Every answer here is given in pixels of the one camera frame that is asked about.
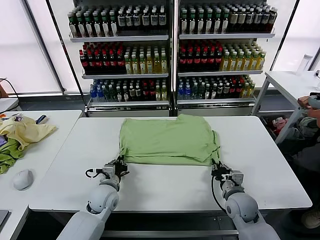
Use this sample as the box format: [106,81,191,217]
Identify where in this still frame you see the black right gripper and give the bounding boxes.
[211,159,233,182]

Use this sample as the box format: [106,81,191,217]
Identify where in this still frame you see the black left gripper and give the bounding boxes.
[113,155,130,179]

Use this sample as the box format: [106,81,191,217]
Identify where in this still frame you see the light green t-shirt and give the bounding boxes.
[118,113,222,167]

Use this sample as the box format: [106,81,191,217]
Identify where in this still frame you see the red pink clothes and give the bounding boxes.
[265,117,290,136]

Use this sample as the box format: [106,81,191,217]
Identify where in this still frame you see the person bare hand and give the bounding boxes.
[297,96,314,110]

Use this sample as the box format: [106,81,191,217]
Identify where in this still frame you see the large white work table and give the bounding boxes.
[28,115,313,213]

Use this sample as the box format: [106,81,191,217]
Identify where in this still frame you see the white drinks shelf unit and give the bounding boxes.
[67,0,176,118]
[175,0,279,117]

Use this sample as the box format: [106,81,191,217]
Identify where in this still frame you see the white metal shelf board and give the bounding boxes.
[81,72,170,80]
[178,31,276,40]
[69,34,170,44]
[176,97,256,108]
[86,99,171,111]
[177,69,264,77]

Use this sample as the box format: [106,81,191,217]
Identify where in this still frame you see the black storage crate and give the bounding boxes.
[260,114,305,141]

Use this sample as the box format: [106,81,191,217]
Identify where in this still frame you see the white side table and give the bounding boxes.
[0,109,83,240]

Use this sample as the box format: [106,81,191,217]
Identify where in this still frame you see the black and blue tool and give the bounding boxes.
[34,114,50,125]

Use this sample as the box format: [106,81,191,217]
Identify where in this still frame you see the person leg black trousers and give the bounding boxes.
[291,143,320,208]

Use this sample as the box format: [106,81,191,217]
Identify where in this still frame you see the yellow juice bottle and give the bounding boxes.
[229,51,237,71]
[124,54,133,75]
[250,50,258,71]
[131,54,139,75]
[160,52,168,74]
[138,53,147,74]
[145,53,154,74]
[236,50,244,71]
[243,50,251,71]
[153,53,161,74]
[222,51,230,71]
[257,50,266,71]

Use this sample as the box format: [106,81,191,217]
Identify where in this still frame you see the pale yellow garment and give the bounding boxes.
[0,116,58,151]

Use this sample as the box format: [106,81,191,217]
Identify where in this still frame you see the grey green garment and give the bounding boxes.
[298,116,320,138]

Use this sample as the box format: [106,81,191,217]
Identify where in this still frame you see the red cap cola bottle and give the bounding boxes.
[201,48,209,72]
[208,48,216,71]
[87,50,95,74]
[186,48,195,72]
[94,50,103,74]
[194,48,202,72]
[109,50,118,74]
[117,50,125,74]
[102,50,110,74]
[215,48,223,71]
[179,48,188,72]
[79,49,88,74]

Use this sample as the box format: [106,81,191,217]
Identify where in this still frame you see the white computer mouse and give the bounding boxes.
[12,169,34,192]

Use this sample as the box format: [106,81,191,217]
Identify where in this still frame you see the white table slanted legs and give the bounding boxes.
[251,70,320,146]

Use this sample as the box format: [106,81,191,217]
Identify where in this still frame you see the beige shoe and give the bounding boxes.
[301,206,320,229]

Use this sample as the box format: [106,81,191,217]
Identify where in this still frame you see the olive green garment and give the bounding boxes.
[0,137,26,175]

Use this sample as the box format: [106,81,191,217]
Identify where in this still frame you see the small white desk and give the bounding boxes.
[0,97,20,113]

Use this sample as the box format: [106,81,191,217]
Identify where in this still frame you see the translucent white cap bottle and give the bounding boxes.
[296,54,314,75]

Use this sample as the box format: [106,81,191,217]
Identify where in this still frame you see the green cap tea bottle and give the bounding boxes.
[205,8,214,34]
[76,12,86,38]
[69,13,78,38]
[196,8,205,34]
[101,11,110,37]
[110,11,119,37]
[188,8,197,34]
[84,12,94,38]
[180,8,189,34]
[213,8,222,34]
[93,12,102,38]
[221,8,230,33]

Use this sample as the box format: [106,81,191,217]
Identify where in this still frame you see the dark bottle white label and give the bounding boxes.
[150,8,159,30]
[125,10,134,31]
[141,9,151,31]
[117,10,126,31]
[133,9,142,31]
[158,8,167,30]

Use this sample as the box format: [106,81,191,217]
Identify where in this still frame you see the dark bottle beige label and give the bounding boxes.
[230,8,239,33]
[238,8,247,33]

